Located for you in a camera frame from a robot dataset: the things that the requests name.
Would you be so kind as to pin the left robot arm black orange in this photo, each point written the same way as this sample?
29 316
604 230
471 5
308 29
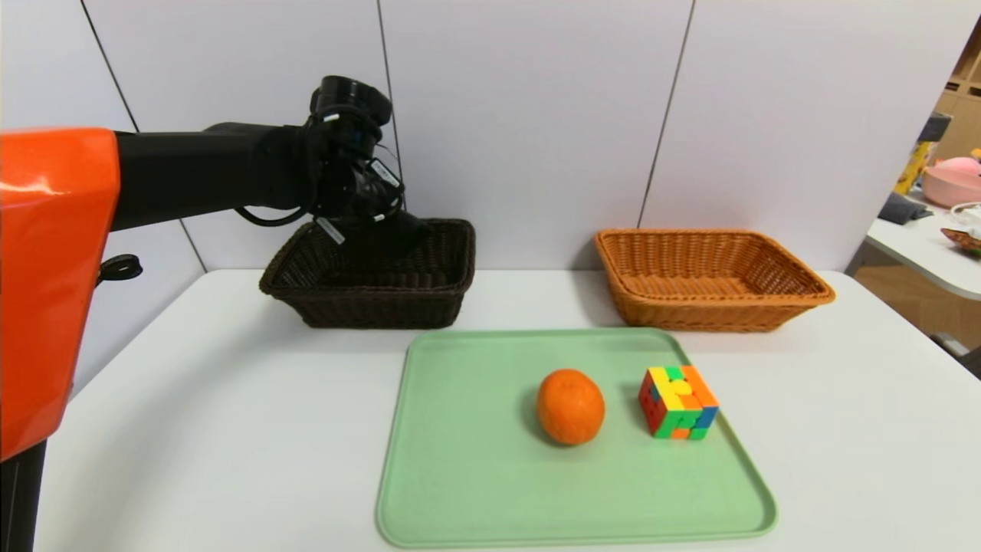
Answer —
191 172

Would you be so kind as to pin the yellow box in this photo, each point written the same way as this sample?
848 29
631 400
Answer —
912 169

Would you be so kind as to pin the small black box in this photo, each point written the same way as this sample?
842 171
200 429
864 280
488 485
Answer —
933 128

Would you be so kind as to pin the white side table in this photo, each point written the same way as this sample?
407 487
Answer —
920 253

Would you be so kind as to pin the dark grey cloth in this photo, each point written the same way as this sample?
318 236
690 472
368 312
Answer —
900 208

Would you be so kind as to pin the multicolour puzzle cube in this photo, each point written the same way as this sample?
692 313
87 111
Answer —
678 402

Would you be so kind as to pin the pink pot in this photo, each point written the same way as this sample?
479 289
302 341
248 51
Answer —
954 184

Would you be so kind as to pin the dark chair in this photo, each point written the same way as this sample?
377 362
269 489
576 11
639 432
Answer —
958 356

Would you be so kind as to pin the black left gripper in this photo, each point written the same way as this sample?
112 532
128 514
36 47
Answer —
342 231

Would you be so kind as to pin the light green plastic tray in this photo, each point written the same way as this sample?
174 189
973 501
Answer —
582 491

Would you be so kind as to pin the orange fruit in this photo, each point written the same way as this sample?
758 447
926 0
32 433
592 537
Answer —
571 406

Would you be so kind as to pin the wooden shelf unit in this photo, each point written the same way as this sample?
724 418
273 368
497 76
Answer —
962 115

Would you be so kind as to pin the wooden cabinet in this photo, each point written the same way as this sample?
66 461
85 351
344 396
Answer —
904 307

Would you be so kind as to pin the dark brown wicker basket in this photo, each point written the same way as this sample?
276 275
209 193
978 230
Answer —
383 303

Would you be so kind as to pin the black rectangular case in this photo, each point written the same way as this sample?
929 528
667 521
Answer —
387 234

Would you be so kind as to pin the tan wicker basket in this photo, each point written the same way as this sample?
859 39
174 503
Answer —
705 264

